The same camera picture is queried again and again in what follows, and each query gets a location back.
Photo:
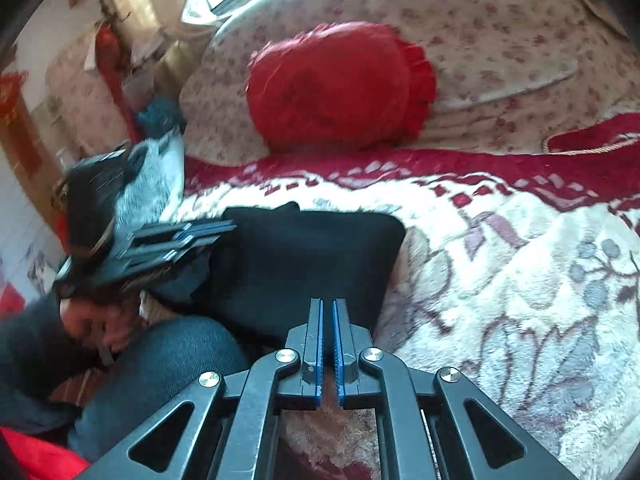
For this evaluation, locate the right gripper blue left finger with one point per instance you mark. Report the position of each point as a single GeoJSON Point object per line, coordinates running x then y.
{"type": "Point", "coordinates": [313, 366]}

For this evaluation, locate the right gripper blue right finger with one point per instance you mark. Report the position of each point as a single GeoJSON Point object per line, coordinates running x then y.
{"type": "Point", "coordinates": [345, 355]}

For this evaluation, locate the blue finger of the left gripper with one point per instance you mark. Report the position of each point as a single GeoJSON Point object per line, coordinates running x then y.
{"type": "Point", "coordinates": [165, 232]}
{"type": "Point", "coordinates": [168, 251]}

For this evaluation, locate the black pants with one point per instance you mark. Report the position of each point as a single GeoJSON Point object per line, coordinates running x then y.
{"type": "Point", "coordinates": [258, 280]}

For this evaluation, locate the person's left hand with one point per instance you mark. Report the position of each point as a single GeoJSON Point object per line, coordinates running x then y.
{"type": "Point", "coordinates": [102, 326]}

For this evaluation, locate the grey fleece garment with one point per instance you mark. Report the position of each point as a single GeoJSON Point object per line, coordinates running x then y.
{"type": "Point", "coordinates": [154, 182]}

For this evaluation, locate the teal bag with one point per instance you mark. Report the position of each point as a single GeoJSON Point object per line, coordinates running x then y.
{"type": "Point", "coordinates": [159, 117]}

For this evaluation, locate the red and cream plush blanket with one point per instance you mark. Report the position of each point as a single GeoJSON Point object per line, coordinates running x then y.
{"type": "Point", "coordinates": [520, 270]}

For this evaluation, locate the beige curtain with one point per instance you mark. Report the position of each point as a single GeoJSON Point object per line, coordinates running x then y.
{"type": "Point", "coordinates": [167, 37]}

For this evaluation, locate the red heart-shaped frilly cushion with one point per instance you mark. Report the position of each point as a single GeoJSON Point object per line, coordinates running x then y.
{"type": "Point", "coordinates": [338, 87]}

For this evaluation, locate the floral cream quilt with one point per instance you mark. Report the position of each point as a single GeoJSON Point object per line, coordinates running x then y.
{"type": "Point", "coordinates": [510, 73]}

